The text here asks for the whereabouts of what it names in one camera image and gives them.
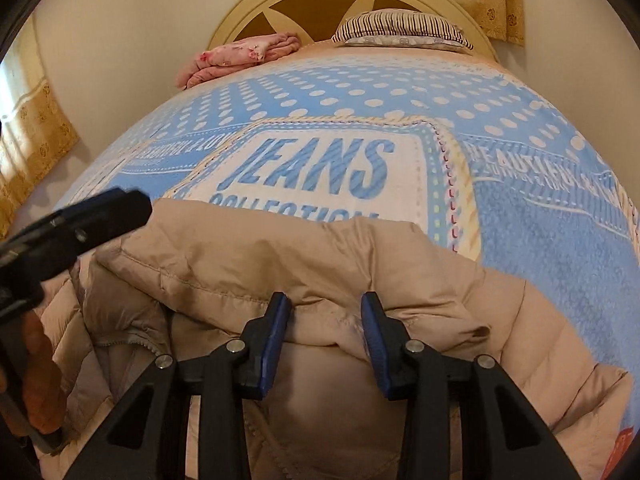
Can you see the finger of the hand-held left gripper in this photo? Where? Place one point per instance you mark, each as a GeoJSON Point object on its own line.
{"type": "Point", "coordinates": [115, 227]}
{"type": "Point", "coordinates": [107, 199]}

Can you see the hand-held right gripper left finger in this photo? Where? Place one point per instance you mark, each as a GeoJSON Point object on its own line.
{"type": "Point", "coordinates": [275, 340]}

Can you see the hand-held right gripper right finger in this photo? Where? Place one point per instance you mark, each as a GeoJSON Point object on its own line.
{"type": "Point", "coordinates": [377, 340]}

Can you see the beige quilted jacket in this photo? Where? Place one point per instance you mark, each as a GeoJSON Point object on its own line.
{"type": "Point", "coordinates": [300, 260]}

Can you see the person's left hand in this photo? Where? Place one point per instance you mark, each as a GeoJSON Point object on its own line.
{"type": "Point", "coordinates": [45, 375]}

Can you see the wide yellow lace curtain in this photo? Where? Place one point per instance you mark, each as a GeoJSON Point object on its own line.
{"type": "Point", "coordinates": [35, 125]}

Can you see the blue and pink printed bedspread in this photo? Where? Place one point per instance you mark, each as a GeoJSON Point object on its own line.
{"type": "Point", "coordinates": [525, 235]}

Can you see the pink floral folded blanket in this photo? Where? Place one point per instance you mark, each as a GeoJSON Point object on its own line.
{"type": "Point", "coordinates": [235, 55]}

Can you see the cream wooden headboard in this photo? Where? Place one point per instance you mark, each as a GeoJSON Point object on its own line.
{"type": "Point", "coordinates": [240, 20]}

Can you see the striped pillow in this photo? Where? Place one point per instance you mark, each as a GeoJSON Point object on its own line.
{"type": "Point", "coordinates": [400, 25]}

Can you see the long yellow lace curtain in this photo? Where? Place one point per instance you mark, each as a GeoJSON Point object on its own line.
{"type": "Point", "coordinates": [490, 0]}

